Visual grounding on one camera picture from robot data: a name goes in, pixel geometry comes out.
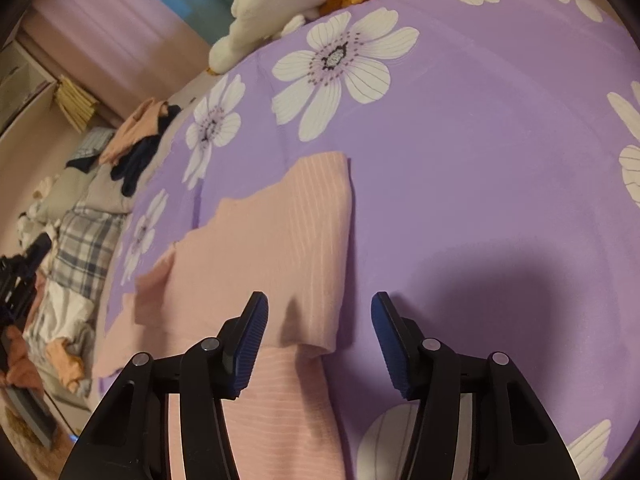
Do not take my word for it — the purple floral bedsheet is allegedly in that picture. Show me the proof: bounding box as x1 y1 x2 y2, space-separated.
95 0 640 480

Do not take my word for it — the grey garment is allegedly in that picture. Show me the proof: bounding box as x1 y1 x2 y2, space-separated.
30 162 136 223

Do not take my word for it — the white cabinet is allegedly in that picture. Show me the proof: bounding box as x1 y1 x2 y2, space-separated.
0 35 56 136

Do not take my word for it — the small peach cloth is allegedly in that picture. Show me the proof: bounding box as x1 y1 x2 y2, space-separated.
45 337 93 393

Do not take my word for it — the peach garment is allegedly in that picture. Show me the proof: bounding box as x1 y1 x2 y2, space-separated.
100 97 171 166

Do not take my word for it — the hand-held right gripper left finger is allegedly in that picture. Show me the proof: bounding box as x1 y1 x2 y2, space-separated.
60 291 269 480

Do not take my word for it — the navy garment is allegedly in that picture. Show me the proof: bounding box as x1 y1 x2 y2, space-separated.
110 105 183 198

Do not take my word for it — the pink ribbed sweater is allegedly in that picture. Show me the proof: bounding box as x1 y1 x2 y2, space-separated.
92 151 353 480

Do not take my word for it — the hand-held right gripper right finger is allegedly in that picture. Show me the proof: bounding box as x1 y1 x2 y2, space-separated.
370 291 581 480

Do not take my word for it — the white garment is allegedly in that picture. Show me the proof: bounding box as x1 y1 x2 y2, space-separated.
22 280 98 356

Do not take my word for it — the white plush toy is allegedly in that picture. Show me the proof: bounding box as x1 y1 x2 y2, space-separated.
207 0 381 75

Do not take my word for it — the pink curtain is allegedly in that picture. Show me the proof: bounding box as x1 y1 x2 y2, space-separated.
30 0 211 126

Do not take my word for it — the grey flat board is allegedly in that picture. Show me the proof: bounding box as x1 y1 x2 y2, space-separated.
5 385 58 451

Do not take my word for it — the blue striped cloth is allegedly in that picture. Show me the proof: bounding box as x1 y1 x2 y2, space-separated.
67 127 116 171

